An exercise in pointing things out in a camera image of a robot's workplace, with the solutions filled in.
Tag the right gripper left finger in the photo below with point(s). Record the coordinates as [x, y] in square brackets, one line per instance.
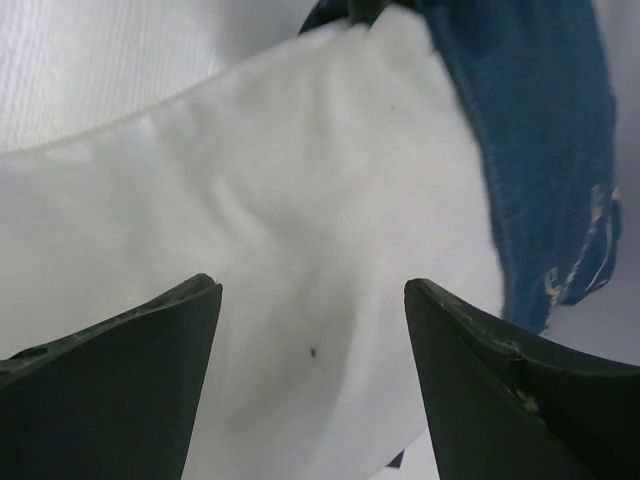
[117, 400]

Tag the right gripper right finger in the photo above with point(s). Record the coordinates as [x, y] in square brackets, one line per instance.
[503, 403]

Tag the white pillow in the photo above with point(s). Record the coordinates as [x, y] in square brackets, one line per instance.
[312, 181]

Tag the dark blue embroidered pillowcase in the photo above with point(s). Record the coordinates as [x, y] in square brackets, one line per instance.
[533, 82]

